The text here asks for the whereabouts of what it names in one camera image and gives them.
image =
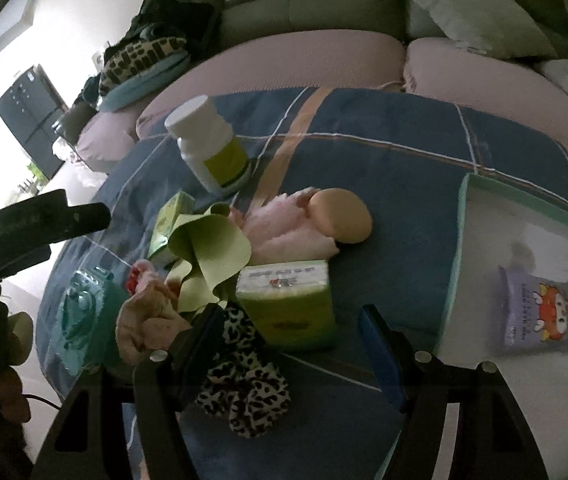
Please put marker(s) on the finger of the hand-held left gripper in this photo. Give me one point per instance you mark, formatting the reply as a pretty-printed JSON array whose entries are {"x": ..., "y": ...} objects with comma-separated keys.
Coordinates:
[{"x": 91, "y": 217}]

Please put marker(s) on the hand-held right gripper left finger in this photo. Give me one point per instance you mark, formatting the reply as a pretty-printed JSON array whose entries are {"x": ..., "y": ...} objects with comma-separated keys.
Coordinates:
[{"x": 198, "y": 345}]

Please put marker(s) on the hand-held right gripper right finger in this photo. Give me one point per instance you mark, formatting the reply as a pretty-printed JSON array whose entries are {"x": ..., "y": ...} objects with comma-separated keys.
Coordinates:
[{"x": 381, "y": 360}]

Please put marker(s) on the pale pink cloth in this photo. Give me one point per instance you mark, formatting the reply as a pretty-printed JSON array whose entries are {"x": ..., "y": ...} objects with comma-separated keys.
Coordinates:
[{"x": 148, "y": 320}]

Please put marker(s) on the leopard print scrunchie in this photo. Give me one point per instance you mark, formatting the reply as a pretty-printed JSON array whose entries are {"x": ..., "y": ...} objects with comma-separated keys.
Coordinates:
[{"x": 244, "y": 385}]

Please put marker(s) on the small green carton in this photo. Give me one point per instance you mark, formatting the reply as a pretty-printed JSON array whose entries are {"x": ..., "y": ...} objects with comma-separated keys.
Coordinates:
[{"x": 171, "y": 215}]

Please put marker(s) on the green tissue pack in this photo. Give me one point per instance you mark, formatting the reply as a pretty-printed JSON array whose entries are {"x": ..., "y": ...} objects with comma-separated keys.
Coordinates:
[{"x": 284, "y": 305}]

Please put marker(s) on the light green cloth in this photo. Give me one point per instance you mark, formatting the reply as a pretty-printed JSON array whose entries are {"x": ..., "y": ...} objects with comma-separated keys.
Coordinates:
[{"x": 208, "y": 245}]

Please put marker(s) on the white box with teal rim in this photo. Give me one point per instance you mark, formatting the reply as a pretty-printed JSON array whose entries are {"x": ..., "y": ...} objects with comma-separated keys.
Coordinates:
[{"x": 489, "y": 400}]

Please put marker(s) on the pink fluffy cloth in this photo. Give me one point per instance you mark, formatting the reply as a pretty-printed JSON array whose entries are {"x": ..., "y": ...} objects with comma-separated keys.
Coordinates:
[{"x": 284, "y": 232}]

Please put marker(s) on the beige round sponge puff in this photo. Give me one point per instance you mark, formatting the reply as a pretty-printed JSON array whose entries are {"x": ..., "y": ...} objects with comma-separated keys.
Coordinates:
[{"x": 344, "y": 215}]

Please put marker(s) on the person's left hand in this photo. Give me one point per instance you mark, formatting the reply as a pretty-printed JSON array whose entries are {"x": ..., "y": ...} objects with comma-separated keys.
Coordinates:
[{"x": 12, "y": 395}]

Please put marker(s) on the green potted plant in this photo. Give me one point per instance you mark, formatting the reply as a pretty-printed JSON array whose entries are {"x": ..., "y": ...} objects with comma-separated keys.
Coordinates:
[{"x": 31, "y": 180}]

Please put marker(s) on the small red trinket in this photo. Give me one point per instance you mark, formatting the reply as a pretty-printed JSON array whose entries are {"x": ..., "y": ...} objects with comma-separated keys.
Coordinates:
[{"x": 134, "y": 277}]

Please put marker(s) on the small pink cushion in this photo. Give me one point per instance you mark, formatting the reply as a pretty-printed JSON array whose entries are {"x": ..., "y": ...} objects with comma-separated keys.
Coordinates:
[{"x": 101, "y": 140}]

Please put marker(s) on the grey rounded object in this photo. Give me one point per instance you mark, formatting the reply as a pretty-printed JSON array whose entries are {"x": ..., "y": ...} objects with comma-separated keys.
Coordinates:
[{"x": 71, "y": 122}]

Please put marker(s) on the dark panelled cabinet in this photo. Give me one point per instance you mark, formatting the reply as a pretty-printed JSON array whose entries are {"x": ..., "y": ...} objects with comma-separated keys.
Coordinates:
[{"x": 23, "y": 110}]

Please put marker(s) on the white pill bottle green label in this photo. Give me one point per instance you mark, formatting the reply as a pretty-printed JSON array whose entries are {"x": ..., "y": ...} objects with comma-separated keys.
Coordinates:
[{"x": 203, "y": 140}]

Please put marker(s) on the purple cartoon packet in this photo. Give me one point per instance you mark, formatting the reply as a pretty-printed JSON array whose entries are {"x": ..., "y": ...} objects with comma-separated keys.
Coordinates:
[{"x": 539, "y": 315}]

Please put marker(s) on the spotted teal cushion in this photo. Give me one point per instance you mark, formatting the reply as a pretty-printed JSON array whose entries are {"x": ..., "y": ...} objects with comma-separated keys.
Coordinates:
[{"x": 138, "y": 55}]

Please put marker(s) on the blue plaid blanket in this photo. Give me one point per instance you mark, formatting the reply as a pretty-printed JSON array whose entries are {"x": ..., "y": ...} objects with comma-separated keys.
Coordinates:
[{"x": 389, "y": 185}]

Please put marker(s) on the dark clothes pile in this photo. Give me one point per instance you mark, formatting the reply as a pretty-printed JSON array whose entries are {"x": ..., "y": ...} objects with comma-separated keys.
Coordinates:
[{"x": 173, "y": 15}]

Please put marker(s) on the pink sofa seat cover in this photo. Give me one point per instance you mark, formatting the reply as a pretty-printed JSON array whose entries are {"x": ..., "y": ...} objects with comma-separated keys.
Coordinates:
[
  {"x": 289, "y": 65},
  {"x": 489, "y": 80}
]

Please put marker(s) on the grey sofa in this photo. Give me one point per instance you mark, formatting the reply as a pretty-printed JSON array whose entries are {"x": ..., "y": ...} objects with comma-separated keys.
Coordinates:
[{"x": 314, "y": 0}]

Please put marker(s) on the pale green pillow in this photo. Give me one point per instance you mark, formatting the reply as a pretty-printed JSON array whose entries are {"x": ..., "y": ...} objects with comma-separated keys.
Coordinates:
[{"x": 474, "y": 10}]

